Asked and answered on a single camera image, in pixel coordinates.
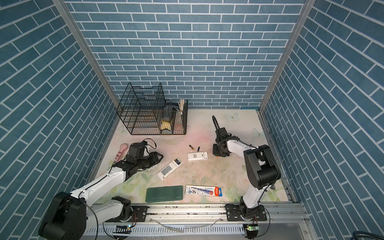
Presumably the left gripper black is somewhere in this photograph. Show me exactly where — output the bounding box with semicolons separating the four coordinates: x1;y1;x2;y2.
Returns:
136;150;165;170

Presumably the white remote control with screen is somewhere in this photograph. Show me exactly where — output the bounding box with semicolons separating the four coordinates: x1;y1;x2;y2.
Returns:
157;158;182;181

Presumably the white blue red package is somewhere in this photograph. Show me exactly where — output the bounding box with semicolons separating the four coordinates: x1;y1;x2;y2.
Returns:
185;185;223;197

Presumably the black wire file rack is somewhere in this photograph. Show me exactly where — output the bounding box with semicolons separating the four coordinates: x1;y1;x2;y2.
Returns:
117;83;166;135

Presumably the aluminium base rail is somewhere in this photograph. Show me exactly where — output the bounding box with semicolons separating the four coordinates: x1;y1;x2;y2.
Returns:
73;203;317;240

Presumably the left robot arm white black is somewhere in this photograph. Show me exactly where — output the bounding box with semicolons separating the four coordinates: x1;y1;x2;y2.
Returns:
38;139;164;240

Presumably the black wire mesh basket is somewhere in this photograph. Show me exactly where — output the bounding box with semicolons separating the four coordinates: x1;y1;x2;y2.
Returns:
160;99;188;135

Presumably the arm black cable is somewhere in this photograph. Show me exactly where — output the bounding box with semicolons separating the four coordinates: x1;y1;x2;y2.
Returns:
211;115;259;151
77;138;157;240

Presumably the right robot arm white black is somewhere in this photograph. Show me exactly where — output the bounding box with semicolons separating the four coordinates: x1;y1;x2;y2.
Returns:
213;127;281;221

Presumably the green flat case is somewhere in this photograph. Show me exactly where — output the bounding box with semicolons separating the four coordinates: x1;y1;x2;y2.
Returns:
146;186;183;203

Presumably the pink object on table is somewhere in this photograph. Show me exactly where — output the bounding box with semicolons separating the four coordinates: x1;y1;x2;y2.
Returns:
114;144;129;163

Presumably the yellow item in basket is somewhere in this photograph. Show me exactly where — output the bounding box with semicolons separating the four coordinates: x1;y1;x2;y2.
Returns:
160;120;172;131

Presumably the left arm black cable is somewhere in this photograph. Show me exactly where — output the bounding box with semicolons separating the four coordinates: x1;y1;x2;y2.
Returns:
77;138;157;240

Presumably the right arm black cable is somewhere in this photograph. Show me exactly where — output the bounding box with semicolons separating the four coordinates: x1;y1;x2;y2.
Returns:
211;115;259;151

